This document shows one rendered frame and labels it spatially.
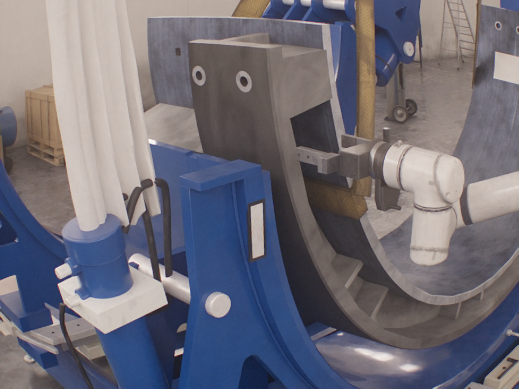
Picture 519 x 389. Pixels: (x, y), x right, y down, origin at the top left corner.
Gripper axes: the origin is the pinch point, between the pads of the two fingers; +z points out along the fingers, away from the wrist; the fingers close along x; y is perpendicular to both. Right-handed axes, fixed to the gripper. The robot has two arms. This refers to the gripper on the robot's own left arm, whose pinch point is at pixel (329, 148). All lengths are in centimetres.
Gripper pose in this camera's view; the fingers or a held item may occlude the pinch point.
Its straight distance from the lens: 163.8
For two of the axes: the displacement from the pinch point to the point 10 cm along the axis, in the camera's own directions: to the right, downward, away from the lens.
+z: -7.0, -1.9, 6.9
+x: -7.2, 2.1, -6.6
